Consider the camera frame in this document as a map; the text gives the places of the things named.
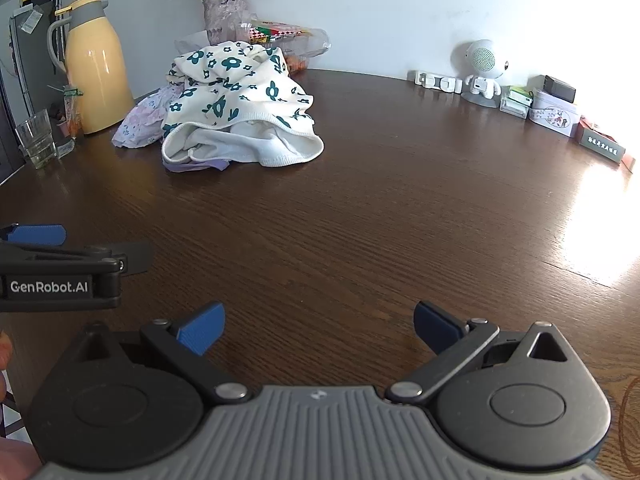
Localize white robot-shaped speaker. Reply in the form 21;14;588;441
451;39;511;109

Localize pink floral garment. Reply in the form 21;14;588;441
111;85;174;150

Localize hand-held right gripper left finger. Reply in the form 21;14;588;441
70;301;253;403

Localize clear wrapped flower vase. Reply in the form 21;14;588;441
202;0;252;47

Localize person's pink clothing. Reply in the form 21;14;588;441
0;435;44;480

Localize dark green flat box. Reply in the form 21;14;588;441
577;127;626;166

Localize small clear snack packet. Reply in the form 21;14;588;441
62;85;84;139

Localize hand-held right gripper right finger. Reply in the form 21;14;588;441
385;301;571;405

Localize person's left hand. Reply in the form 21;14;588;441
0;331;15;403

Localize red flat box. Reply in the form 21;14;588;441
580;115;637;174

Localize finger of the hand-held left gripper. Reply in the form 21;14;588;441
0;224;67;248

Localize clear glass cup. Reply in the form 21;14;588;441
14;108;61;170

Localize dark grey box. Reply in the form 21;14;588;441
542;74;577;104

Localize white teal floral garment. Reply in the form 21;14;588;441
161;40;326;168

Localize white letter ornament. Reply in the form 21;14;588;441
413;70;464;95

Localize yellow thermos jug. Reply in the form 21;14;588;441
47;0;135;135

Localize clear plastic snack bag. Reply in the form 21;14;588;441
175;17;332;75

